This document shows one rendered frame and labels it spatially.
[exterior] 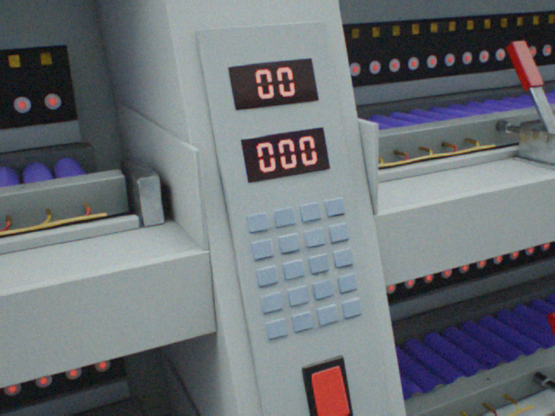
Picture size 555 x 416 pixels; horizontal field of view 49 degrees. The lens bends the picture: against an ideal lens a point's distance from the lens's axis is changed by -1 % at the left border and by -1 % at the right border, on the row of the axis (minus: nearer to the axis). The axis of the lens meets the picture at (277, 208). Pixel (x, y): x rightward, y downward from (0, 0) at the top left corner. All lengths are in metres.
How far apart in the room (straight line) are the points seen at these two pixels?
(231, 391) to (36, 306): 0.10
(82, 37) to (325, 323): 0.30
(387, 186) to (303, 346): 0.12
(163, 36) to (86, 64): 0.19
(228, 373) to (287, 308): 0.04
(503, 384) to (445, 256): 0.15
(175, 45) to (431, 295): 0.36
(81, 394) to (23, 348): 0.18
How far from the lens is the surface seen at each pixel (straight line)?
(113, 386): 0.48
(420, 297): 0.57
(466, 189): 0.39
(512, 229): 0.41
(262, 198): 0.30
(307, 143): 0.32
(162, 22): 0.32
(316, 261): 0.32
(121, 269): 0.29
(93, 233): 0.34
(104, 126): 0.50
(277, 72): 0.31
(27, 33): 0.51
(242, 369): 0.31
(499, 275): 0.62
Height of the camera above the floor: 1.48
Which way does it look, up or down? 3 degrees down
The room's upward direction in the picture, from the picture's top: 10 degrees counter-clockwise
